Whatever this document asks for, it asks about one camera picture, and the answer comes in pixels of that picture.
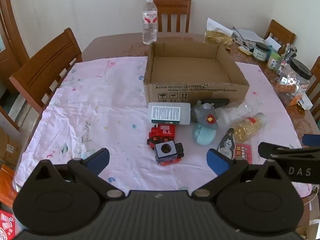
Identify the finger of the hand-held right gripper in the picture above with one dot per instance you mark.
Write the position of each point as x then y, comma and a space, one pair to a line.
275, 151
311, 140

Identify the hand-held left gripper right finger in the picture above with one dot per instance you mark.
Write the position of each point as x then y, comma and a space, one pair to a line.
217, 163

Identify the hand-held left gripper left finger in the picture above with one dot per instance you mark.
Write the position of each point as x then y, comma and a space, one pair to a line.
98, 160

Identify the correction tape dispenser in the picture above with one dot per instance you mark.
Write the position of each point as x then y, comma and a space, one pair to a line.
227, 142

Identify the red card packet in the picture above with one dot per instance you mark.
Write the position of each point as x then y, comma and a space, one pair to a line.
245, 152

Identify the clear bottle of yellow capsules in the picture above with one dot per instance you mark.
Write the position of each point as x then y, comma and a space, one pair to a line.
250, 127

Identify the grey toy block car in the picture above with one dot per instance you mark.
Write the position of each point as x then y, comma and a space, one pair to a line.
165, 152

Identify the red toy train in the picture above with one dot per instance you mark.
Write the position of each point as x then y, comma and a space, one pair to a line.
162, 132

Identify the cardboard box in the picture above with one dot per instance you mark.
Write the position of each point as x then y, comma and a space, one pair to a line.
195, 90

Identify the small white box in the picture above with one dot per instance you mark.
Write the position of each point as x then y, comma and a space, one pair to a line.
305, 102

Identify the grey toy figure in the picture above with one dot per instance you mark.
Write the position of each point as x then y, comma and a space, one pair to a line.
207, 116

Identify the pink floral tablecloth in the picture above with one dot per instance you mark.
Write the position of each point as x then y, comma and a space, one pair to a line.
100, 110

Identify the wooden chair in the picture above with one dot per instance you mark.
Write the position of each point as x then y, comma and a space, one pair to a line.
280, 31
47, 65
315, 85
172, 7

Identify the large clear black-lidded jar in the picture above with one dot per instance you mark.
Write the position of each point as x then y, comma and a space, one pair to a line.
293, 82

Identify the white labelled plastic bottle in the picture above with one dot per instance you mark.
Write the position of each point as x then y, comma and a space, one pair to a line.
166, 113

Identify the small green jar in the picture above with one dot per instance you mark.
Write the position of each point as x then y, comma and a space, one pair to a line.
273, 61

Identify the clear pen holder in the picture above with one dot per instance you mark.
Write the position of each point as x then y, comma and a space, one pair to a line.
288, 55

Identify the dark-lidded glass jar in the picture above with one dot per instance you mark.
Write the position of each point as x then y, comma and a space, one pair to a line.
261, 52

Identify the yellow and white packet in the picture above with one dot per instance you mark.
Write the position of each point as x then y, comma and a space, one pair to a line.
245, 50

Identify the red printed box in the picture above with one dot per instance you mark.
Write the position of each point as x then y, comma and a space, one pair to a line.
6, 226

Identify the stack of papers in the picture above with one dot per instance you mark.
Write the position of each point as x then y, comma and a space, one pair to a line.
247, 35

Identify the golden snack bag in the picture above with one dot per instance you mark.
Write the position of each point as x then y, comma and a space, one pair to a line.
217, 37

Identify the clear water bottle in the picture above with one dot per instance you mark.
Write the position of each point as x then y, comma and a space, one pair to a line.
150, 22

